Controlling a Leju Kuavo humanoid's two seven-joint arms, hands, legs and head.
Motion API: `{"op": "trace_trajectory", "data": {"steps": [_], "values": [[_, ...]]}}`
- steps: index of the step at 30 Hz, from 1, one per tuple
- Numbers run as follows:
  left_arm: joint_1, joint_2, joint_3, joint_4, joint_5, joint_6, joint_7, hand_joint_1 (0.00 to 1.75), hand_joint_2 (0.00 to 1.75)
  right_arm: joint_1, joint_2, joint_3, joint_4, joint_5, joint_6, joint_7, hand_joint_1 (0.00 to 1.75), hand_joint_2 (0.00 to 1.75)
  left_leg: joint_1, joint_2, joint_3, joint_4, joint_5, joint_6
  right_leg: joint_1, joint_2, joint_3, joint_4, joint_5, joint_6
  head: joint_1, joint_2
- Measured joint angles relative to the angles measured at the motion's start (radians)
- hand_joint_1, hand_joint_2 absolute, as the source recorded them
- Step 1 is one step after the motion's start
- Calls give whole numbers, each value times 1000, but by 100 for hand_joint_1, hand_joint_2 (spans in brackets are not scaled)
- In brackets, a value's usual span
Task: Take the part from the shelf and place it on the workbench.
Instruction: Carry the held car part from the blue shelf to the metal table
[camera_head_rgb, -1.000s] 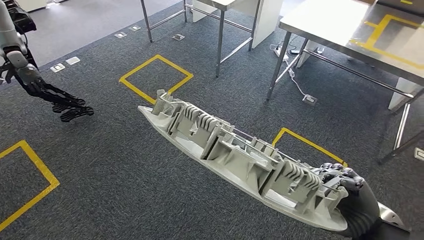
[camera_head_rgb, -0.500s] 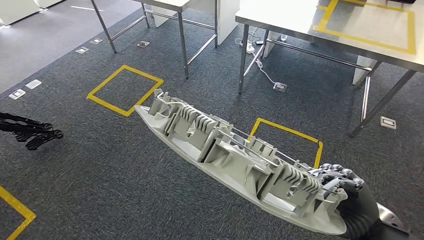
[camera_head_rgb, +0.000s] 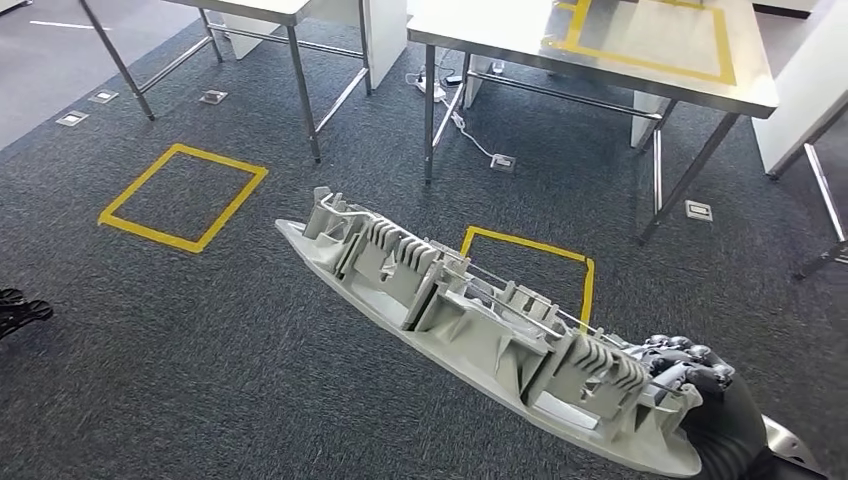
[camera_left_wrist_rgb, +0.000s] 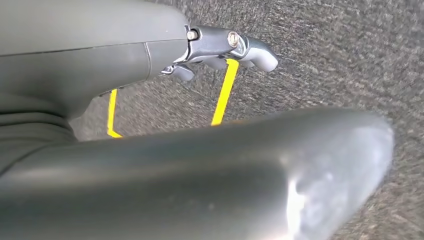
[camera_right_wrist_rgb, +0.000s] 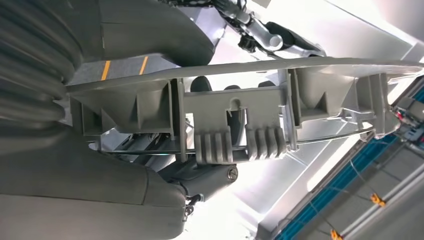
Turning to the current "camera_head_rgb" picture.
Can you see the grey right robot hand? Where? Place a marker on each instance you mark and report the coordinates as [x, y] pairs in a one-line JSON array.
[[725, 424]]

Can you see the grey plastic wheel hubcap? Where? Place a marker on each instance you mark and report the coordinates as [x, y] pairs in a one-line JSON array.
[[464, 318]]

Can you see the floor outlet plate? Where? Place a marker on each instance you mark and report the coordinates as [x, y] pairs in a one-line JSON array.
[[104, 97], [699, 210], [71, 118], [213, 97], [503, 163]]

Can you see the stainless steel table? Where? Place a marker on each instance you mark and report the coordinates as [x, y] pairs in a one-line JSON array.
[[252, 8], [503, 33], [825, 192]]

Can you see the white desk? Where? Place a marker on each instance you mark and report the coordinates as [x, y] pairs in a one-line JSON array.
[[387, 40], [808, 93]]

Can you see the large yellow tape rectangle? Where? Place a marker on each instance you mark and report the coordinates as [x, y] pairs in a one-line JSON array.
[[636, 61]]

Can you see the black power adapter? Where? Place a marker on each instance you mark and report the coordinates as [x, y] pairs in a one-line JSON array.
[[454, 80]]

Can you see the white power strip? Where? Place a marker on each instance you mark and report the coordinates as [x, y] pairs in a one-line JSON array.
[[430, 89]]

